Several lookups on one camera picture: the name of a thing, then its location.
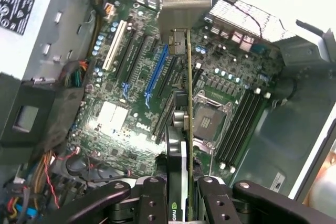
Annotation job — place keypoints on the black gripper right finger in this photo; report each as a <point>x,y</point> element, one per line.
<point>215,203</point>

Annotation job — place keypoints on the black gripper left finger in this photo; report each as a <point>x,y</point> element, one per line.
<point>149,203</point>

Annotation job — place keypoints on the green motherboard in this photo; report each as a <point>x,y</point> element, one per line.
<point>136,142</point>

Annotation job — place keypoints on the black RAM slot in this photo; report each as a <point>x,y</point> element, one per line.
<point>240,128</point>
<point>245,130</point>
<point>233,123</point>
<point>250,133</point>

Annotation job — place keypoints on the CPU socket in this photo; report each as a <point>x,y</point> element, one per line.
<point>207,121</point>

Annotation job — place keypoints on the long black expansion slot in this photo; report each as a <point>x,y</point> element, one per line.
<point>126,53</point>
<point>136,58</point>
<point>164,119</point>

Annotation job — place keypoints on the small square chipset heatsink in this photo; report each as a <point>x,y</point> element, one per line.
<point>113,116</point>

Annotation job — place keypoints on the black open PC case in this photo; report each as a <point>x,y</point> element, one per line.
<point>288,119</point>

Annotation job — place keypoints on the short black expansion slot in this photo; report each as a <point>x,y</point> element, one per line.
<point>166,77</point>

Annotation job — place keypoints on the blue expansion slot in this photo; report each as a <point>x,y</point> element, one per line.
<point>157,69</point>

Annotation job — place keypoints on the black fan shroud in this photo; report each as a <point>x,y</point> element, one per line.
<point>39,95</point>

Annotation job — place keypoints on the white expansion slot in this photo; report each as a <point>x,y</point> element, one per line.
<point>115,44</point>

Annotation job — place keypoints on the silver finned heatsink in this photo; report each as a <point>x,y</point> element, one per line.
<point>236,16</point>

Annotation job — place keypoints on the grey power supply black label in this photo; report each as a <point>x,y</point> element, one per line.
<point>52,11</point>

